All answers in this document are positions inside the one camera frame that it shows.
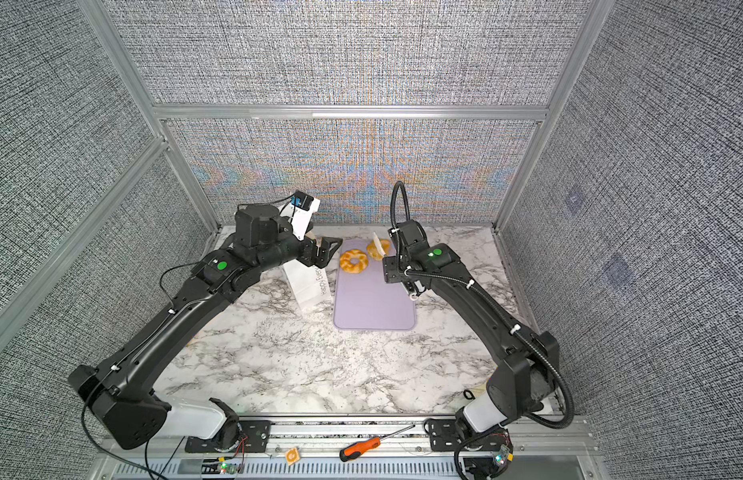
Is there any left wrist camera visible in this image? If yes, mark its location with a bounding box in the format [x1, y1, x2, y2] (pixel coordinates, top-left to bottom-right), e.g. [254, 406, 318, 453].
[290, 190, 320, 240]

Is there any white paper bag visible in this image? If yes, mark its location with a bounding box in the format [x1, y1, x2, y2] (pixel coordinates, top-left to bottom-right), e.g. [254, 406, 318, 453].
[280, 198, 331, 314]

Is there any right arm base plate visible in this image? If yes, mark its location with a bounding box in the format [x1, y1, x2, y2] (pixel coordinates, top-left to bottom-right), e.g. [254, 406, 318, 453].
[423, 418, 515, 466]

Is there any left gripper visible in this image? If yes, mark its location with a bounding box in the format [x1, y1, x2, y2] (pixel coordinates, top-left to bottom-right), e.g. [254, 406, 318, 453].
[257, 219, 343, 276]

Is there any ring-shaped fake bread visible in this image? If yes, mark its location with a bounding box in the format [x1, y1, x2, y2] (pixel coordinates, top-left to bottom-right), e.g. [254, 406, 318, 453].
[339, 249, 369, 274]

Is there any aluminium front rail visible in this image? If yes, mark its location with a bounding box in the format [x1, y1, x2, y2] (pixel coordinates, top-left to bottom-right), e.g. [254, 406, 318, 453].
[85, 414, 609, 479]

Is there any lilac plastic tray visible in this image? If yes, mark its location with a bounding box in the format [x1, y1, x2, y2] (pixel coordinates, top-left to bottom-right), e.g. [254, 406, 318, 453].
[333, 257, 417, 331]

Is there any orange handled screwdriver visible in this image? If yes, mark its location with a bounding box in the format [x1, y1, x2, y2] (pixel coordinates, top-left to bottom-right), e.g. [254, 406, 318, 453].
[338, 424, 415, 462]

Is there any round twisted fake bun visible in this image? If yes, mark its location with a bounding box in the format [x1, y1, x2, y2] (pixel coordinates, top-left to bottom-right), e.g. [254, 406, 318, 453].
[367, 239, 391, 261]

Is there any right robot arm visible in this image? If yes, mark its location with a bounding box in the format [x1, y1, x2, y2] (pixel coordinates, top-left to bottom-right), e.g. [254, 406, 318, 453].
[383, 181, 575, 443]

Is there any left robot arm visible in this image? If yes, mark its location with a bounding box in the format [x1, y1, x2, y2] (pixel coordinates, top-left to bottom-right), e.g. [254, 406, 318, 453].
[68, 205, 342, 451]

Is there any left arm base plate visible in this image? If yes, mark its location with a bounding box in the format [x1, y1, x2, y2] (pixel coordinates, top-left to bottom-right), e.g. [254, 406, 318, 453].
[184, 420, 272, 455]

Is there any small orange tag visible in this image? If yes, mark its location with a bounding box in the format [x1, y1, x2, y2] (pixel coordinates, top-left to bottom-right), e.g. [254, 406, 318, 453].
[285, 447, 300, 465]

